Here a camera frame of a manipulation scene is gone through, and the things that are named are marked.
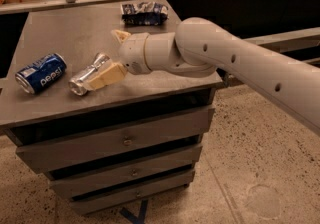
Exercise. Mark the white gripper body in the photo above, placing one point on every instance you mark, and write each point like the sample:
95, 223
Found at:
133, 52

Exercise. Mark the blue pepsi can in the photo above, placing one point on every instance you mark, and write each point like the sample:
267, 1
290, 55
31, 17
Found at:
41, 74

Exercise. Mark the grey drawer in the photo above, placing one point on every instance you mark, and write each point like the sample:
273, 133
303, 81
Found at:
149, 162
61, 153
133, 192

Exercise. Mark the silver redbull can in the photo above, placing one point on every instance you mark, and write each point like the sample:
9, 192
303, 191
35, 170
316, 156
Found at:
79, 82

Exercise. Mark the bottom grey drawer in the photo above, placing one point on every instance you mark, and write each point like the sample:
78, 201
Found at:
133, 192

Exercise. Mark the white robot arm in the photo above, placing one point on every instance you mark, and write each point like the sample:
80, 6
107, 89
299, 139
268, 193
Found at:
198, 47

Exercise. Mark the blue chip bag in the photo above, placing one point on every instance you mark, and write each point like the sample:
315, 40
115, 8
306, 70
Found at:
144, 13

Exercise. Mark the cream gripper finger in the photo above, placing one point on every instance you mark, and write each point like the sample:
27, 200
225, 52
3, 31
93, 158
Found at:
109, 73
120, 35

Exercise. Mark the middle grey drawer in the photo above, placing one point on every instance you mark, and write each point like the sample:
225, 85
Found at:
149, 162

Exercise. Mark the top grey drawer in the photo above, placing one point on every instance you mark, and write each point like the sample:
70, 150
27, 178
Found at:
61, 153

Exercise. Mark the grey drawer cabinet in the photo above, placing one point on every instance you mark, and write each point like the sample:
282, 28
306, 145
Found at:
78, 34

